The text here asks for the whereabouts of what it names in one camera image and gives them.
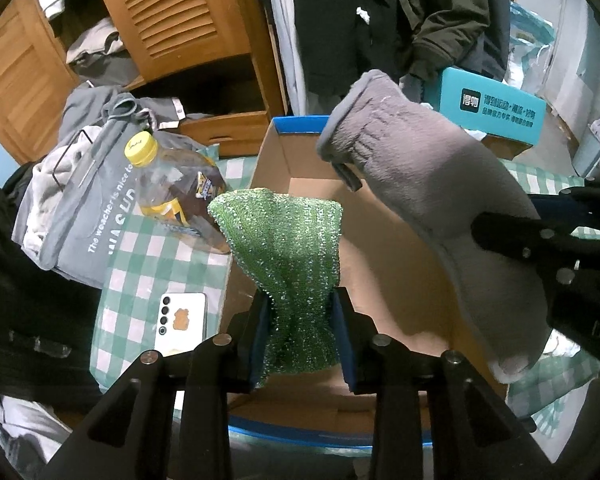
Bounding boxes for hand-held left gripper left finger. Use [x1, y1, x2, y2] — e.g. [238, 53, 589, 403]
[40, 287, 273, 480]

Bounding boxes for grey fuzzy sock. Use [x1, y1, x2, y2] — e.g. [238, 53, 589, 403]
[316, 70, 551, 385]

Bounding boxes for olive hanging jacket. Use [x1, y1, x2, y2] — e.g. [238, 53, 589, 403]
[385, 0, 491, 81]

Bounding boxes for black garment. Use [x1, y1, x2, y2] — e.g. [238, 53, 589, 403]
[0, 165, 106, 411]

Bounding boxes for green white checkered tablecloth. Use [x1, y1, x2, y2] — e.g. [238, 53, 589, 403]
[90, 155, 600, 436]

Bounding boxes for grey hoodie pile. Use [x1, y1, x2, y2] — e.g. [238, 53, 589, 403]
[62, 85, 186, 133]

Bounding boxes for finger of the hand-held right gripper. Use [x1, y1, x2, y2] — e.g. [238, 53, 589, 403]
[472, 212, 591, 286]
[525, 175, 600, 233]

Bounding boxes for white smartphone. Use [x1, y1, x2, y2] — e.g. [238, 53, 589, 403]
[152, 291, 208, 358]

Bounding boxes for wooden louvred wardrobe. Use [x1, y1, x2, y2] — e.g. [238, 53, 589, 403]
[0, 0, 288, 166]

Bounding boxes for light grey hanging garment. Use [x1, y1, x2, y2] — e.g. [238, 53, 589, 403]
[265, 0, 306, 116]

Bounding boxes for grey printed tote bag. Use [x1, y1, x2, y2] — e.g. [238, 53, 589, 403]
[40, 127, 181, 286]

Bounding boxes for blue cardboard box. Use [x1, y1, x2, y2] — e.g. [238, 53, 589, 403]
[220, 116, 536, 448]

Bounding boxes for white plastic rack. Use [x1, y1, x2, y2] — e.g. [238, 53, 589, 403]
[575, 117, 600, 176]

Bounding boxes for teal printed box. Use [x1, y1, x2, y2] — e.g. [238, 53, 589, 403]
[422, 66, 548, 148]

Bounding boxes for green scrubbing cloth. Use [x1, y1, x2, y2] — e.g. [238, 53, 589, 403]
[207, 187, 344, 388]

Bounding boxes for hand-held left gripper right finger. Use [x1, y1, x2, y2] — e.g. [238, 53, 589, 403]
[330, 287, 556, 480]

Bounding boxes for folded grey clothes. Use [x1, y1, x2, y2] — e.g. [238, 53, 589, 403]
[65, 17, 131, 86]

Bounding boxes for brown cardboard carton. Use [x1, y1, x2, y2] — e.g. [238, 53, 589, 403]
[480, 130, 533, 161]

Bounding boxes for black hanging coat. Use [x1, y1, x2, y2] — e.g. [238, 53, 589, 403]
[292, 0, 421, 103]

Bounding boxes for light grey cloth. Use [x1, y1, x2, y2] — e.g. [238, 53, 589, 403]
[0, 395, 71, 466]

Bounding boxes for yellow-capped plastic bottle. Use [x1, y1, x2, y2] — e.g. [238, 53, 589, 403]
[124, 131, 232, 255]

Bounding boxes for blue white plastic bags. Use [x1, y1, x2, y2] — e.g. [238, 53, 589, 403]
[507, 2, 556, 91]

